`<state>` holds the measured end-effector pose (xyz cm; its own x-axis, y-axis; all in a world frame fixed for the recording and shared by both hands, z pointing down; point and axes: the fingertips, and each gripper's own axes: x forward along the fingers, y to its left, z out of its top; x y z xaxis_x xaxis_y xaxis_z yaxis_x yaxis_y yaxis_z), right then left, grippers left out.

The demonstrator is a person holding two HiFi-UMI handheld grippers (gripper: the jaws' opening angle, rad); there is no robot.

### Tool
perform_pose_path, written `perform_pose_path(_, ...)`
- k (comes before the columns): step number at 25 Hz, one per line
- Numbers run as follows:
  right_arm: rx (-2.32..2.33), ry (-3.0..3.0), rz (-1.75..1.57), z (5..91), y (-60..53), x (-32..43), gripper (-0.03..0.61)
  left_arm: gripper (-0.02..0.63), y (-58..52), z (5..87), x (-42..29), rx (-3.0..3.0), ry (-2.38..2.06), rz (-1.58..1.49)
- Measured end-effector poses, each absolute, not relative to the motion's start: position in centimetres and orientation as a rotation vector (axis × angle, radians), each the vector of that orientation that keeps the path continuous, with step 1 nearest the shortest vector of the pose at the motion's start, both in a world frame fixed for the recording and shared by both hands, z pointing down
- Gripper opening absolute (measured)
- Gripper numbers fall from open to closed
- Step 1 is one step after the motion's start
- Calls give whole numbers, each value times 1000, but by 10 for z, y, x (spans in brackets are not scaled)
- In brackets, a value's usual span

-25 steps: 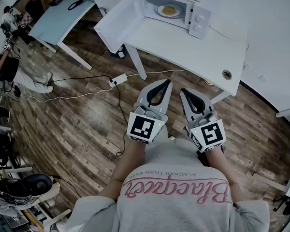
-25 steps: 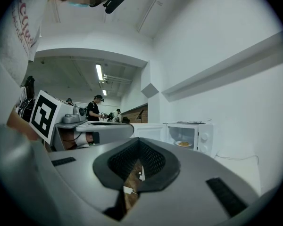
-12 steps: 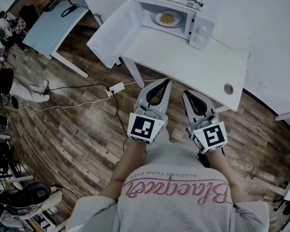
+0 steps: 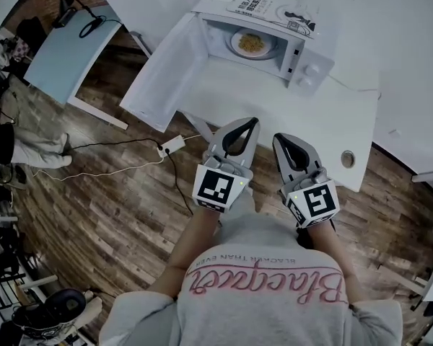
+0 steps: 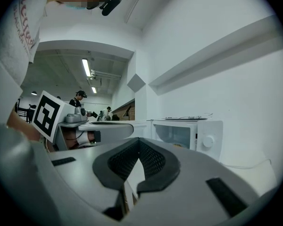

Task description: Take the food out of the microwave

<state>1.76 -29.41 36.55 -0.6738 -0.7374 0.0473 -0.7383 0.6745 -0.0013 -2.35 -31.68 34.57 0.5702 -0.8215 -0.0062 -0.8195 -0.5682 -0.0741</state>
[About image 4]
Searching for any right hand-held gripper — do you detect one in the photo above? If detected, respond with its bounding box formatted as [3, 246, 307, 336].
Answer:
[272, 131, 340, 230]

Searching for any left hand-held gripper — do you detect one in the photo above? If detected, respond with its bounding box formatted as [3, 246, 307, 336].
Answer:
[191, 116, 261, 215]

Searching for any white microwave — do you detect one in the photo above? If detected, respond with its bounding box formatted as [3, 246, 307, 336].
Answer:
[118, 0, 336, 133]

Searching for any white plate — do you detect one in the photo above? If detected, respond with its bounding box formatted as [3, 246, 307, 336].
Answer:
[229, 27, 278, 60]

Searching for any pile of yellow-brown noodles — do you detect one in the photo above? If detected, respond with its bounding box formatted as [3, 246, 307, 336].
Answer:
[237, 33, 265, 50]

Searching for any person's left forearm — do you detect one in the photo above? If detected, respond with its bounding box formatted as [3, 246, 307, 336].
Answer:
[149, 207, 221, 298]

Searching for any person's right forearm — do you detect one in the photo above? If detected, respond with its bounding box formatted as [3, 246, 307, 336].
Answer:
[308, 221, 371, 302]

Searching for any white desk with grommet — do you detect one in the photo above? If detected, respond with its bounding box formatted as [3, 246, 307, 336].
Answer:
[140, 0, 382, 195]

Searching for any white power strip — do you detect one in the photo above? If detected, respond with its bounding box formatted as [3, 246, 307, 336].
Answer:
[157, 134, 186, 158]

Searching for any white printed booklet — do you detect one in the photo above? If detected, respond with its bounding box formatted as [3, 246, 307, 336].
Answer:
[225, 0, 320, 40]

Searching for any grey shirt pink lettering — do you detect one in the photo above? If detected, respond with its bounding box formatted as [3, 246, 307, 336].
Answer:
[99, 192, 403, 346]

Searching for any light blue table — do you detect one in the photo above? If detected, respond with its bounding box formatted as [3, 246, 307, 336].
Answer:
[23, 4, 131, 131]

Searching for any black office chair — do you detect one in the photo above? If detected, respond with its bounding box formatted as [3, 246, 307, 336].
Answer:
[16, 16, 48, 46]

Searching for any black head-mounted device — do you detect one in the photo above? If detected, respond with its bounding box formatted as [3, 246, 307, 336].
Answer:
[12, 288, 87, 338]

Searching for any white metal rack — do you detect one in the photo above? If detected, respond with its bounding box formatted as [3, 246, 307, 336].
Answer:
[0, 207, 57, 298]

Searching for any black coiled cable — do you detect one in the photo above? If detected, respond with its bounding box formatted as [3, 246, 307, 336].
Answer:
[79, 17, 126, 39]

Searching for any black camera stand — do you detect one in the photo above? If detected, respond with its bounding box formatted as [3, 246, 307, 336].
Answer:
[52, 0, 105, 28]

